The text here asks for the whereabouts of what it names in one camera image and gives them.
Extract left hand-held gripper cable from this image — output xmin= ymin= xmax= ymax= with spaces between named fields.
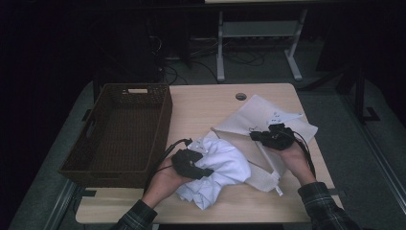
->
xmin=143 ymin=138 xmax=193 ymax=193

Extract white shirt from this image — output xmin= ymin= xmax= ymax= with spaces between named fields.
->
xmin=175 ymin=131 xmax=252 ymax=211

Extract white mesh laundry bag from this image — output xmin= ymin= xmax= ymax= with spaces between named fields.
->
xmin=210 ymin=94 xmax=319 ymax=196

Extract black metal stand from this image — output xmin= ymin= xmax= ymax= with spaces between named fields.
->
xmin=300 ymin=63 xmax=381 ymax=124

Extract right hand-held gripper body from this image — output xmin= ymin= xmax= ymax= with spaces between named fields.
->
xmin=262 ymin=111 xmax=304 ymax=151

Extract right hand-held gripper cable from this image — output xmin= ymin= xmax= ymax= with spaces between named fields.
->
xmin=291 ymin=130 xmax=317 ymax=178

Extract black floor cables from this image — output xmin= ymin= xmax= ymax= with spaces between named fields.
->
xmin=156 ymin=34 xmax=266 ymax=85

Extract person's left hand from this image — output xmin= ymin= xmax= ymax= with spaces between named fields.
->
xmin=142 ymin=164 xmax=194 ymax=209

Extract hand-held gripper cable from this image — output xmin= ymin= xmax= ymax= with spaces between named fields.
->
xmin=143 ymin=138 xmax=193 ymax=193
xmin=291 ymin=130 xmax=317 ymax=178

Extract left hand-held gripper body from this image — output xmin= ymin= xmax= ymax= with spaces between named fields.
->
xmin=171 ymin=137 xmax=209 ymax=180

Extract brown woven basket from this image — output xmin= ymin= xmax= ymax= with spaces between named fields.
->
xmin=57 ymin=82 xmax=173 ymax=189

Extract metal floor rail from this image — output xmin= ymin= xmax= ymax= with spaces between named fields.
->
xmin=42 ymin=180 xmax=78 ymax=230
xmin=338 ymin=92 xmax=406 ymax=212

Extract person's right hand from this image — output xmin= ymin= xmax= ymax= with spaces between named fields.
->
xmin=275 ymin=140 xmax=317 ymax=187

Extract white metal desk frame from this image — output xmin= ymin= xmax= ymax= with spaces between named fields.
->
xmin=204 ymin=0 xmax=309 ymax=82

